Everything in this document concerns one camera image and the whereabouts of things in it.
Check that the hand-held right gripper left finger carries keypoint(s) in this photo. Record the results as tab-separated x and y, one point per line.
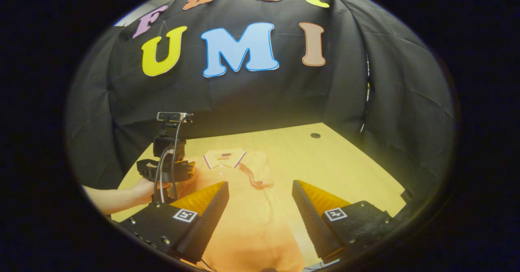
209	223

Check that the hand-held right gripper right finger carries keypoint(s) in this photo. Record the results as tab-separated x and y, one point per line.
310	223

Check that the orange T-shirt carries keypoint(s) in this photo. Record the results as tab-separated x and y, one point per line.
260	215

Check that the black backdrop cloth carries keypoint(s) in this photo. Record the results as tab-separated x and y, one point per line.
243	97

